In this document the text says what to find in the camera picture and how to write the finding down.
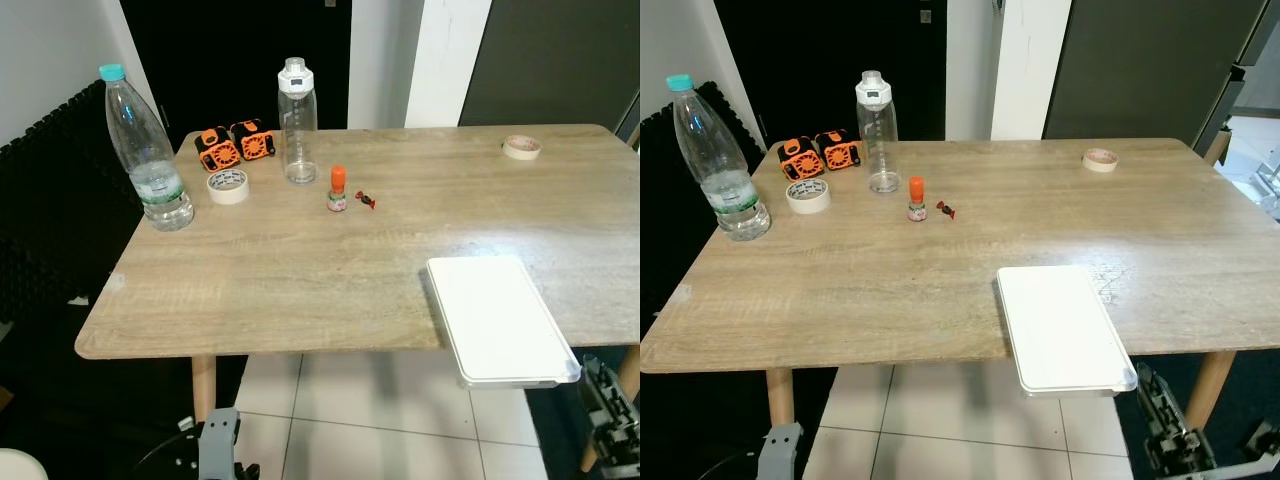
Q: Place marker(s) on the white tray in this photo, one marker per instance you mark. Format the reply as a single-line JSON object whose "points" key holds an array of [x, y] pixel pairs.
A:
{"points": [[500, 320], [1065, 330]]}

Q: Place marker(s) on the wooden table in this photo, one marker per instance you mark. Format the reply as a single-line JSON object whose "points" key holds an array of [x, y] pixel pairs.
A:
{"points": [[950, 290], [350, 280]]}

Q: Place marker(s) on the black door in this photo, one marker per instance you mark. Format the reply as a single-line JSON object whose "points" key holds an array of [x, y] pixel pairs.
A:
{"points": [[830, 60]]}

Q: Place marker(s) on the beige tape roll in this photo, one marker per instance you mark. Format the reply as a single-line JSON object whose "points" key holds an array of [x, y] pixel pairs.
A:
{"points": [[508, 150], [1088, 162]]}

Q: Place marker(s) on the clear bottle white lid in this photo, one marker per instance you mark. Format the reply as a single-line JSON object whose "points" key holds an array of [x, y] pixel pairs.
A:
{"points": [[876, 130], [298, 120]]}

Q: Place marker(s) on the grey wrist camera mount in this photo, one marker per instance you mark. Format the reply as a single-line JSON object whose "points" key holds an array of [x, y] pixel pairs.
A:
{"points": [[220, 445], [1250, 455], [780, 455]]}

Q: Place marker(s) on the white round object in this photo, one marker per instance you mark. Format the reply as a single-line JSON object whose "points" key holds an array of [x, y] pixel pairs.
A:
{"points": [[20, 466]]}

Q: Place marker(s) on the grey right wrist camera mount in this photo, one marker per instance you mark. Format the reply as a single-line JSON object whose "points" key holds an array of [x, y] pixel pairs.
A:
{"points": [[1250, 455]]}

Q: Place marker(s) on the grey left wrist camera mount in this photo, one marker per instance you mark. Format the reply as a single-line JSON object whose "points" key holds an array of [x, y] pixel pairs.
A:
{"points": [[220, 445], [780, 455]]}

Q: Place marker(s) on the clear bottle teal cap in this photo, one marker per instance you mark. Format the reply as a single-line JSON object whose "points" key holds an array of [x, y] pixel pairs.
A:
{"points": [[720, 160], [150, 150]]}

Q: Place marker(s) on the red wrapped candy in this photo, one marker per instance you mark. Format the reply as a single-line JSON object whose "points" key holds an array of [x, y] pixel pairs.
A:
{"points": [[365, 200], [946, 210]]}

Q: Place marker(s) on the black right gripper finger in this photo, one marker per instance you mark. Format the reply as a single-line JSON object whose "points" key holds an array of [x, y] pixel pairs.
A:
{"points": [[1163, 400], [604, 395]]}

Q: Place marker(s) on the small bottle orange cap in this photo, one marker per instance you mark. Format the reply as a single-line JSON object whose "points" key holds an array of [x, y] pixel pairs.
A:
{"points": [[917, 195], [338, 185]]}

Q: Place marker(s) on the white tape roll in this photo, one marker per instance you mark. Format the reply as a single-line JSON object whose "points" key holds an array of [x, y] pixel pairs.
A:
{"points": [[212, 190], [792, 198]]}

